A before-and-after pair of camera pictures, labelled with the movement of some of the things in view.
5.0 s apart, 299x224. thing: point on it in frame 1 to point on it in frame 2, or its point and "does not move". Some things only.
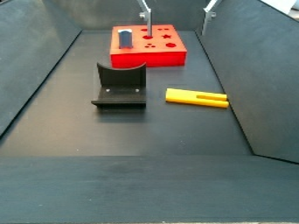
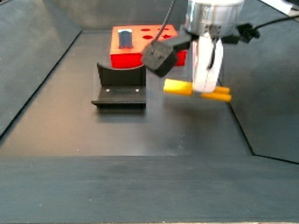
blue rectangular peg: (126, 38) does not move
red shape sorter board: (161, 50) does not move
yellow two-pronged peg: (197, 97) to (181, 87)
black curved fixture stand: (124, 87) does not move
